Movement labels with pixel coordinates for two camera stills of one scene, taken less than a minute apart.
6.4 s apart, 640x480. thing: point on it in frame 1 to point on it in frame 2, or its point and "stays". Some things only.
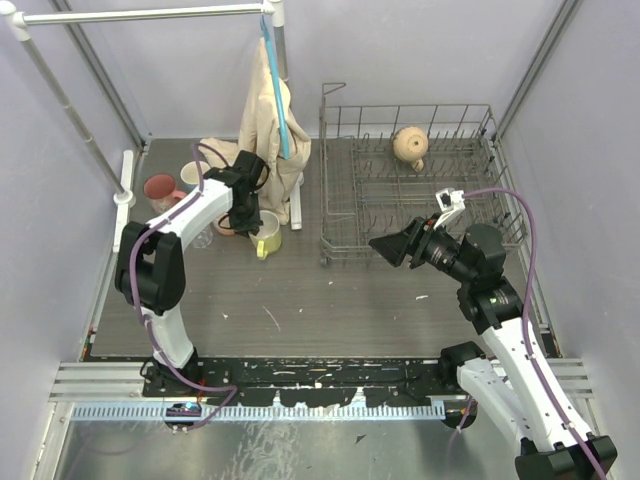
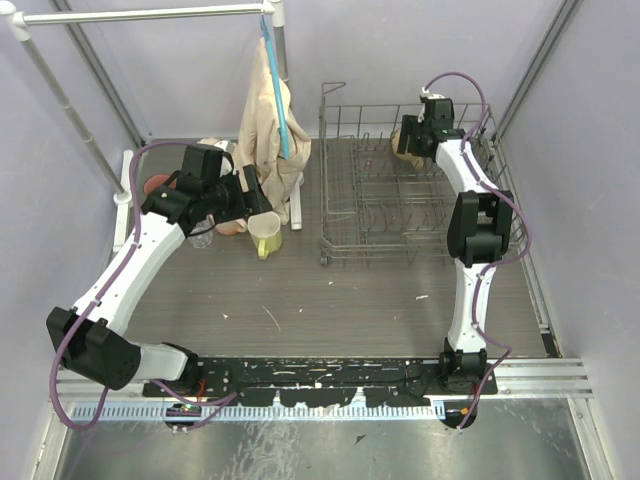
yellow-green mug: (268, 239) stays
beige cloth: (259, 131) stays
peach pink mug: (222, 224) stays
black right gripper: (393, 247) to (409, 128)
